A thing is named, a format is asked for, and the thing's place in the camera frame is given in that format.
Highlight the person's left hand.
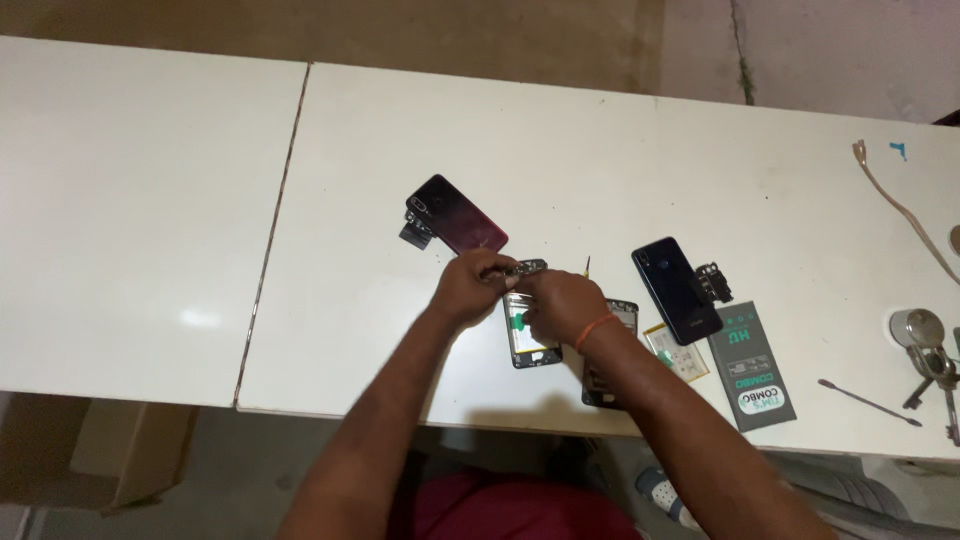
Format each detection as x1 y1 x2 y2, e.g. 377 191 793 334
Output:
426 248 522 329

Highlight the person's right hand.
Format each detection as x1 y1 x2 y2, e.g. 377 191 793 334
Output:
513 268 612 348

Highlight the black phone body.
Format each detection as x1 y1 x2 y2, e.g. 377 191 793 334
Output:
502 258 564 370

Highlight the dark red phone back cover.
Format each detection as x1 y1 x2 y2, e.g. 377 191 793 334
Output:
405 174 510 256

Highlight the orange thread wristband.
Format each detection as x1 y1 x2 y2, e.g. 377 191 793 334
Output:
573 312 622 355

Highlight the small black plastic phone part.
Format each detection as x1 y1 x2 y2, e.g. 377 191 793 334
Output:
398 210 438 251

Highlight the dark blue phone back cover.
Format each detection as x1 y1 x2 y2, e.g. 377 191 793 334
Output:
631 237 724 347

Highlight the white phone battery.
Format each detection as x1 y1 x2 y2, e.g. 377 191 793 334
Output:
642 322 711 384

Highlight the person's red clothing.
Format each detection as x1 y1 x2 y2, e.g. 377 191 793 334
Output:
408 471 646 540

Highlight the grey green display box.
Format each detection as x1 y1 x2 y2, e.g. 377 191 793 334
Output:
706 300 798 434

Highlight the white grey sandal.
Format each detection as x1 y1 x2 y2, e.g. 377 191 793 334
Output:
634 466 706 532

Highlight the thin metal spudger tool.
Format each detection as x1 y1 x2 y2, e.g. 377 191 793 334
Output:
817 378 924 429

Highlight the bunch of metal keys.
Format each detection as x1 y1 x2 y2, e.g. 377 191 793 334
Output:
888 308 960 448

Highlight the brown cardboard box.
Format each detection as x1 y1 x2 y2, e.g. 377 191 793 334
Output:
0 390 200 519

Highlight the black phone frame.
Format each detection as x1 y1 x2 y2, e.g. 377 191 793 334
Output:
581 298 640 411

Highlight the black camera cover bracket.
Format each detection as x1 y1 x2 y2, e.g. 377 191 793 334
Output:
694 261 735 305

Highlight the beige cable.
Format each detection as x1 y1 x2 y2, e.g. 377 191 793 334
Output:
852 139 960 287

